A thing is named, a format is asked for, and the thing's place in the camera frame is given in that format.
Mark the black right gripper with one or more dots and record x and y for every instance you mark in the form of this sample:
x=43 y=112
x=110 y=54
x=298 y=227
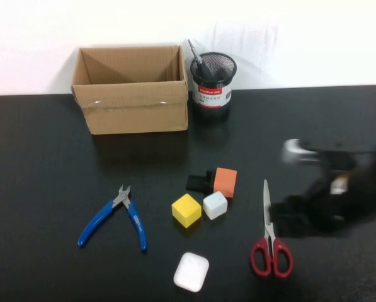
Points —
x=323 y=207

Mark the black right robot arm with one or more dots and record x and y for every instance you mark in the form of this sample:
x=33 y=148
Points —
x=373 y=188

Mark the orange block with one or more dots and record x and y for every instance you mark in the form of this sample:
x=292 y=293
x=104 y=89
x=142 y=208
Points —
x=225 y=182

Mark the white cube block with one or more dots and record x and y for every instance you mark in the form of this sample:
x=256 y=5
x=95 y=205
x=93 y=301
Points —
x=215 y=206

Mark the black block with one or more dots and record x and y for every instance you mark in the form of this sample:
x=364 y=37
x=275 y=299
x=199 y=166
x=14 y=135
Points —
x=194 y=183

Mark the yellow cube block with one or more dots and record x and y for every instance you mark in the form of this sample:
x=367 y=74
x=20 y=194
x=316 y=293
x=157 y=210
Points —
x=186 y=210

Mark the flat white rounded block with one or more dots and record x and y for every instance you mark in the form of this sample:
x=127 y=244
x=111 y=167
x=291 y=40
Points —
x=191 y=272

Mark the black mesh pen holder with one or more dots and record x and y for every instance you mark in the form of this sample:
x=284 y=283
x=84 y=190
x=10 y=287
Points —
x=211 y=100

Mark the brown cardboard box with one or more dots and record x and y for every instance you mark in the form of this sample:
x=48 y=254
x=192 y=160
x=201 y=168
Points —
x=134 y=107

